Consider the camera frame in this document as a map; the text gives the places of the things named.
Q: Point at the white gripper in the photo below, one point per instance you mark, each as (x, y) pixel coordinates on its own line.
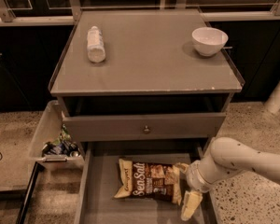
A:
(193, 177)

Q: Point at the brown sea salt chip bag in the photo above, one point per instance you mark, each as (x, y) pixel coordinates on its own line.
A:
(149, 180)

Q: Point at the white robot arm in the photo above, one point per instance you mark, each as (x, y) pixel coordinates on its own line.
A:
(237, 181)

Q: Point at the grey top drawer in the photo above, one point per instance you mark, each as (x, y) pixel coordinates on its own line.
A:
(130, 127)

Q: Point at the round metal drawer knob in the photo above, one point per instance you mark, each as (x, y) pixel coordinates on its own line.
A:
(146, 130)

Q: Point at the grey open middle drawer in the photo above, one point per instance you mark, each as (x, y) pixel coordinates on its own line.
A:
(100, 181)

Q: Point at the grey drawer cabinet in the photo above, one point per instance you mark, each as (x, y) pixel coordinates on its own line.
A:
(150, 67)

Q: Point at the snack packets and cans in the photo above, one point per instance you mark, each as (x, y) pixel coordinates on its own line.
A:
(63, 145)

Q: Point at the white ceramic bowl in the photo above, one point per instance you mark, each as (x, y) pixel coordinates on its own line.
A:
(208, 41)

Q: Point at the white plastic water bottle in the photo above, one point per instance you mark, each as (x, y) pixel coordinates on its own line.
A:
(95, 45)

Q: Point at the black floor rail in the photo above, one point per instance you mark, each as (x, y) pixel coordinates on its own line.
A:
(28, 193)

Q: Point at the white metal frame railing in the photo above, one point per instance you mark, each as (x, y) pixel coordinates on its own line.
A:
(66, 12)

